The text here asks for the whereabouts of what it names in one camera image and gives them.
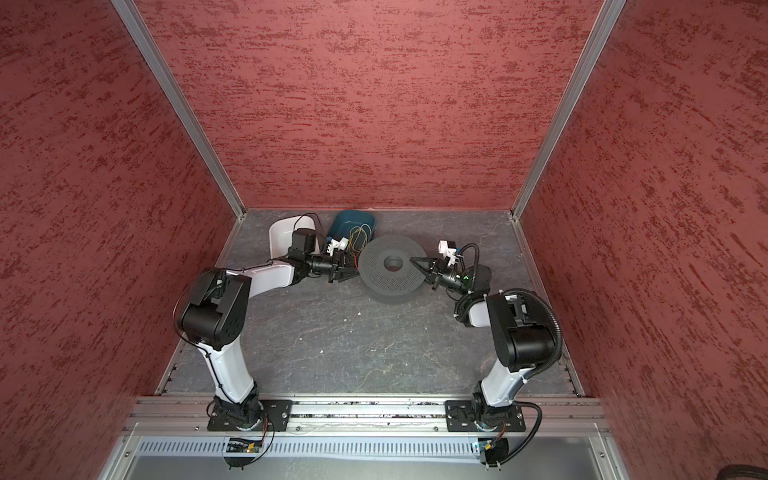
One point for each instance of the left aluminium corner post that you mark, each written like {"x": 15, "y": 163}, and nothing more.
{"x": 138, "y": 30}

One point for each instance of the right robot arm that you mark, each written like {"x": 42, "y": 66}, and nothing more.
{"x": 526, "y": 335}

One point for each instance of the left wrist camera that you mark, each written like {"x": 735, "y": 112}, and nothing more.
{"x": 337, "y": 247}

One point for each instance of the teal plastic tray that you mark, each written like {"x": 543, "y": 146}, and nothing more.
{"x": 358, "y": 226}

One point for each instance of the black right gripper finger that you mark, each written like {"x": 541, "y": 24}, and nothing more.
{"x": 425, "y": 264}
{"x": 435, "y": 278}

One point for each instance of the left base circuit board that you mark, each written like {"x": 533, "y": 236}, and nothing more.
{"x": 241, "y": 452}

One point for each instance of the base circuit board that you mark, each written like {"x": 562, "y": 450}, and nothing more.
{"x": 489, "y": 452}
{"x": 241, "y": 452}

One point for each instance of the white plastic tray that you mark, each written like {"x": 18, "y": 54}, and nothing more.
{"x": 280, "y": 233}

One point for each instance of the right aluminium corner post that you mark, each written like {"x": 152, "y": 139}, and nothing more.
{"x": 602, "y": 28}

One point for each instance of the right base circuit board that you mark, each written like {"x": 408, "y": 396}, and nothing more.
{"x": 489, "y": 452}

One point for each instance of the aluminium corner post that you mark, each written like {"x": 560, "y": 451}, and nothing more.
{"x": 138, "y": 30}
{"x": 602, "y": 28}

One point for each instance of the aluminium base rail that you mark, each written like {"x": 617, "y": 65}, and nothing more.
{"x": 356, "y": 427}

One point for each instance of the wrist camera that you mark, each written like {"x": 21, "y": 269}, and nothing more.
{"x": 449, "y": 251}
{"x": 337, "y": 247}

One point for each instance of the black cable spool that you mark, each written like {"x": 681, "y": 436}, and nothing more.
{"x": 387, "y": 272}

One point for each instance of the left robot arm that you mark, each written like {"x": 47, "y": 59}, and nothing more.
{"x": 211, "y": 316}

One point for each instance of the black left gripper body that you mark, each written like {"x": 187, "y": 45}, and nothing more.
{"x": 323, "y": 263}

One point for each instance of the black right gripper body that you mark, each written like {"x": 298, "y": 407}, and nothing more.
{"x": 455, "y": 281}

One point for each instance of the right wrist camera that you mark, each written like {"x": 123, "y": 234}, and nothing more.
{"x": 449, "y": 251}

